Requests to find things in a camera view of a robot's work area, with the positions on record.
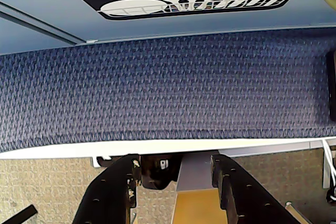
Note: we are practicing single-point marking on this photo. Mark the black bar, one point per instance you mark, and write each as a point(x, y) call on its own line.
point(21, 214)

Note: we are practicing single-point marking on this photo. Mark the black flat object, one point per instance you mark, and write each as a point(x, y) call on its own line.
point(332, 85)

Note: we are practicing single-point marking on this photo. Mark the white hook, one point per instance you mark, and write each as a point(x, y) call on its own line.
point(95, 161)

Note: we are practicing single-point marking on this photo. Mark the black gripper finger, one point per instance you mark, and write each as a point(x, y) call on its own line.
point(110, 192)
point(246, 195)

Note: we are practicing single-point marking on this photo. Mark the gray and yellow board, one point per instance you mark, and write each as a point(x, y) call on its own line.
point(195, 182)

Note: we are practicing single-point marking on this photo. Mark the blue dishwasher door with graphic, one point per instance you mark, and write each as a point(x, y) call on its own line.
point(65, 3)

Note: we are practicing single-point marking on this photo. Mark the blue toy kitchen body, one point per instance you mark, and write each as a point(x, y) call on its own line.
point(39, 23)

